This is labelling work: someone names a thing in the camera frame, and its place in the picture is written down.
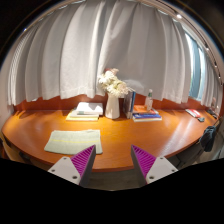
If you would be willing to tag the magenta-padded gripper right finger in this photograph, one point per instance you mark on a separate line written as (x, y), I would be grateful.
(159, 168)

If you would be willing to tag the pale green towel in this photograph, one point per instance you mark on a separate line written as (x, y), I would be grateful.
(71, 140)

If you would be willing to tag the grey lying book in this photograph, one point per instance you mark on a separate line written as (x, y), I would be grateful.
(75, 114)

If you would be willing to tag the small dark object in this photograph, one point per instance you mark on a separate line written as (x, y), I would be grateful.
(201, 119)

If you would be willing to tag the white flower bouquet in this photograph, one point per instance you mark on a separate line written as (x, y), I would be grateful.
(112, 84)

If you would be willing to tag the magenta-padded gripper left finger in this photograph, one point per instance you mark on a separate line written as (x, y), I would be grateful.
(66, 169)

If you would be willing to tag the blue lying book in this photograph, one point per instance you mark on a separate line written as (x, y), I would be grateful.
(146, 116)

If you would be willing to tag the grey upright book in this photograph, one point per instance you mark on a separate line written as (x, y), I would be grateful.
(127, 105)

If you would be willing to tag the chair with dark jacket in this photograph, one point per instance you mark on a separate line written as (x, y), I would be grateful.
(208, 137)

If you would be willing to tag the narrow white curtain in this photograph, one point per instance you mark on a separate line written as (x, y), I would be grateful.
(209, 83)

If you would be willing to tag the orange lying book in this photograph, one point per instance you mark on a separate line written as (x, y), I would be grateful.
(140, 109)

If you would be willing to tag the white thin lying book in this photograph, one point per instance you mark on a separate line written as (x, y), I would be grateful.
(148, 119)

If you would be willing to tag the wide white curtain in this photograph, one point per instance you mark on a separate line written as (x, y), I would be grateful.
(100, 46)

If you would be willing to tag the clear plastic bottle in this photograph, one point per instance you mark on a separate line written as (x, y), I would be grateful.
(149, 101)

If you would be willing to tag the white ceramic vase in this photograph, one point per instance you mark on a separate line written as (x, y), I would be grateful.
(112, 107)

